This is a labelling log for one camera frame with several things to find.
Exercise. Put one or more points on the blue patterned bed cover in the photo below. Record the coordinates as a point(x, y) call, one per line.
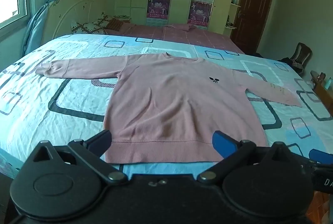
point(65, 88)

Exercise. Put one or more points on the white brown patterned pillow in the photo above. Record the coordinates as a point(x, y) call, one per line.
point(88, 27)

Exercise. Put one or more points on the green bottle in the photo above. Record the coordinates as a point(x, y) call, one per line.
point(328, 83)

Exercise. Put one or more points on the cream bed headboard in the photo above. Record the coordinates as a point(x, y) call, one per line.
point(78, 3)

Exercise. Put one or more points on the wooden side table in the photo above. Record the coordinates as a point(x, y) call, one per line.
point(322, 94)

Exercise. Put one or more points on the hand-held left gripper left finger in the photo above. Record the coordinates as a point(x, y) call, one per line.
point(99, 139)

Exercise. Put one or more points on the brown cushion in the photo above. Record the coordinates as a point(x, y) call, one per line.
point(115, 25)

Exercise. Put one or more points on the pink checked bed sheet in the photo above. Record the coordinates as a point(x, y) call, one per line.
point(182, 36)

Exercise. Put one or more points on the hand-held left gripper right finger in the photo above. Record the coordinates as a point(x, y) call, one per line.
point(223, 141)

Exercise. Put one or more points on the cream corner shelf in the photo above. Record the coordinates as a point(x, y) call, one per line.
point(235, 5)

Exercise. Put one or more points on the pink sweater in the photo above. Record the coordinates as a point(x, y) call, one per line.
point(169, 99)

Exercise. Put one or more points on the brown wooden door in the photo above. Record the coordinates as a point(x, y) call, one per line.
point(255, 10)

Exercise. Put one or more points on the grey folded cloth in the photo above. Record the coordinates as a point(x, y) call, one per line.
point(122, 18)

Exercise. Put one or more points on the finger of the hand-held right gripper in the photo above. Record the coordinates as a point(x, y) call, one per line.
point(322, 157)

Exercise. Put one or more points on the purple wall poster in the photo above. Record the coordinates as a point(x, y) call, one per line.
point(158, 9)
point(199, 14)

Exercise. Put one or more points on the dark wooden chair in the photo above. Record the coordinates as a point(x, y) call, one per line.
point(301, 55)

